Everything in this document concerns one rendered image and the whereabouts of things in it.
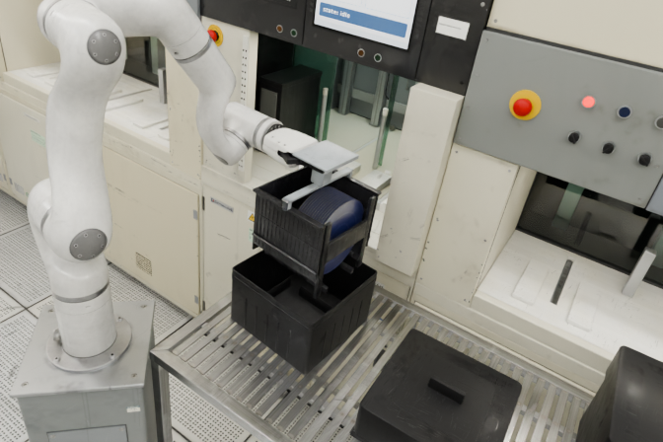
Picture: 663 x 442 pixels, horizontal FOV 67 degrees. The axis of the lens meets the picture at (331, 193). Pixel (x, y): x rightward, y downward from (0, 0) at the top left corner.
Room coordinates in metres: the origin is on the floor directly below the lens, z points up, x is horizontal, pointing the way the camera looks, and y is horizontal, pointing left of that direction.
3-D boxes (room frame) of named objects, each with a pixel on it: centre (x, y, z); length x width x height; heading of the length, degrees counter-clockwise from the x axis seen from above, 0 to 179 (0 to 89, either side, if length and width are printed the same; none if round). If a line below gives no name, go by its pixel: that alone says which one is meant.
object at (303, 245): (1.02, 0.03, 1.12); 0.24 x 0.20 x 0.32; 146
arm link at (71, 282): (0.87, 0.56, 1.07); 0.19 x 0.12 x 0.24; 46
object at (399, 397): (0.76, -0.31, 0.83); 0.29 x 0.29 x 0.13; 62
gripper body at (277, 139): (1.08, 0.12, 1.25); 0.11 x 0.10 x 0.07; 56
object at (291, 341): (1.02, 0.04, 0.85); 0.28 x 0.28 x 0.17; 56
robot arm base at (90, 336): (0.84, 0.53, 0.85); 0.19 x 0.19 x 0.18
